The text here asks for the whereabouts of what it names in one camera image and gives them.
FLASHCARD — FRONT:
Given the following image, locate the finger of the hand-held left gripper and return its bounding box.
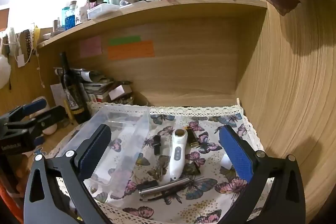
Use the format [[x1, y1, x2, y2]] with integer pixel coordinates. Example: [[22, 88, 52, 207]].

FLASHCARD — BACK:
[[25, 105, 66, 135], [16, 98, 48, 118]]

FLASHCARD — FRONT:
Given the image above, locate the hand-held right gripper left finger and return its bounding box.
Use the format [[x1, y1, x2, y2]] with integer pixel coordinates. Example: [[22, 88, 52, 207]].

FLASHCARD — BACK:
[[24, 124, 112, 224]]

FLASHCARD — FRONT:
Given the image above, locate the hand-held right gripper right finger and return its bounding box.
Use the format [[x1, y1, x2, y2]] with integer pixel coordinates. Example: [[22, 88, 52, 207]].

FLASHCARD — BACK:
[[218, 124, 306, 224]]

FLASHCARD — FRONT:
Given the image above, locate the small white cube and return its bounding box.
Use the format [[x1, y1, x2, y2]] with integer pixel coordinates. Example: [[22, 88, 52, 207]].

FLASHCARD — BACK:
[[221, 154, 232, 170]]

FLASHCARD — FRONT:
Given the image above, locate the clear plastic storage box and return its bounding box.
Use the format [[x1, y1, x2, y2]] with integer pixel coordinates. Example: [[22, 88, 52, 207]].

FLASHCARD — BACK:
[[57, 105, 151, 207]]

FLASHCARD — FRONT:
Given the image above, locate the black and gold lipstick tube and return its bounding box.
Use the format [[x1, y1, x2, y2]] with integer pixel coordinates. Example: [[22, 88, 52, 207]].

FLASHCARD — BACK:
[[187, 126, 200, 148]]

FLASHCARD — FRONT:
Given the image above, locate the white handheld massager device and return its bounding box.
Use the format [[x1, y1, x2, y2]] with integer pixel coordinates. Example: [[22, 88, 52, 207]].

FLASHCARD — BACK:
[[169, 129, 187, 182]]

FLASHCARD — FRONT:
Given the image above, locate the small black clip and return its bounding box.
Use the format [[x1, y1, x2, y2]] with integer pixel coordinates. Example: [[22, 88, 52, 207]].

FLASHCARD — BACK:
[[153, 135, 161, 155]]

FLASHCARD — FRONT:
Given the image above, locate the silver metal hair tool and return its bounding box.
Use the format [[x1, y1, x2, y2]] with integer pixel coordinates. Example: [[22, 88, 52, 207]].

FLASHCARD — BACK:
[[137, 176, 190, 200]]

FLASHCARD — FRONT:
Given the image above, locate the person's left forearm orange sleeve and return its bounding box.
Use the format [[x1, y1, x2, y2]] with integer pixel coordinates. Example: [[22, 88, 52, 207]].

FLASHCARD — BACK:
[[0, 154, 28, 224]]

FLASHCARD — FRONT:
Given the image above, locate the yellow pencil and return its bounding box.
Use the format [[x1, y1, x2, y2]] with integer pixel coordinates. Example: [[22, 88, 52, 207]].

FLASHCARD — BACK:
[[64, 100, 73, 121]]

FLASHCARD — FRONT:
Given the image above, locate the white paper sheet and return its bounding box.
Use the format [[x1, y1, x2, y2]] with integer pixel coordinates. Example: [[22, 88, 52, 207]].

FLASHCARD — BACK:
[[50, 83, 67, 109]]

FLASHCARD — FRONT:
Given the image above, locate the dark wine bottle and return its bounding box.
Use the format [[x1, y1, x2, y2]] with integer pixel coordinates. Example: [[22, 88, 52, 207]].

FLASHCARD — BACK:
[[58, 52, 91, 124]]

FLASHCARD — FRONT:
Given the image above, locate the butterfly print lace cloth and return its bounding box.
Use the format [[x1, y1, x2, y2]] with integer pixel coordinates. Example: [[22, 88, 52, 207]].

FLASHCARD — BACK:
[[43, 98, 273, 224]]

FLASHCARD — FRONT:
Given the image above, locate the white fluffy ball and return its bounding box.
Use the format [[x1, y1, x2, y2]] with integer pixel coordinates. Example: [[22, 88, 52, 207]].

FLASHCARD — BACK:
[[0, 54, 11, 90]]

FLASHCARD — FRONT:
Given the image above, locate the stack of magazines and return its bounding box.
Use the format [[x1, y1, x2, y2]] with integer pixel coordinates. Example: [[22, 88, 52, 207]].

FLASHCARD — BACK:
[[54, 68, 134, 105]]

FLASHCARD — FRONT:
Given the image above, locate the small white cardboard box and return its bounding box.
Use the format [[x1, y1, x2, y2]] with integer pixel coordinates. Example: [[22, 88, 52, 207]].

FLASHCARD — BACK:
[[108, 84, 127, 101]]

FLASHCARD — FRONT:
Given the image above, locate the pink sticky note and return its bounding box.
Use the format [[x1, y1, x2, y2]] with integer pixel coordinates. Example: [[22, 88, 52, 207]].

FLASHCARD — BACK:
[[79, 35, 102, 58]]

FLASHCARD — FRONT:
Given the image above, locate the blue liquid bottle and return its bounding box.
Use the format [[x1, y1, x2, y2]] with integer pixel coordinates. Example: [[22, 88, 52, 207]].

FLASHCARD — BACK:
[[62, 1, 77, 31]]

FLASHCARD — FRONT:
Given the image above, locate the orange sticky note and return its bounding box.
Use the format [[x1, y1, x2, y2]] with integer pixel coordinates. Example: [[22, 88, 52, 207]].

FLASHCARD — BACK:
[[108, 40, 155, 61]]

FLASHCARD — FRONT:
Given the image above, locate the green sticky note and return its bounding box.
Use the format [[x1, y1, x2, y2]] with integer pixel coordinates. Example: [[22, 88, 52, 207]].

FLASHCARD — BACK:
[[108, 35, 142, 46]]

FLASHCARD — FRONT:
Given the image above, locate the clear lidded plastic container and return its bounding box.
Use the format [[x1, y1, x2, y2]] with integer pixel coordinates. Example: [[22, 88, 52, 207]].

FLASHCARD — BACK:
[[87, 3, 121, 20]]

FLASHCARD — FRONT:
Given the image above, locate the wooden shelf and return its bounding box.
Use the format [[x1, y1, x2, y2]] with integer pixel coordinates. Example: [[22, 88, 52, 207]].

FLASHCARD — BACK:
[[37, 0, 268, 50]]

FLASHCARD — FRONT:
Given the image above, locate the white charger with cable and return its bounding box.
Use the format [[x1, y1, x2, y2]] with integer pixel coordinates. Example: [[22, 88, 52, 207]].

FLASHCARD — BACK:
[[8, 27, 28, 67]]

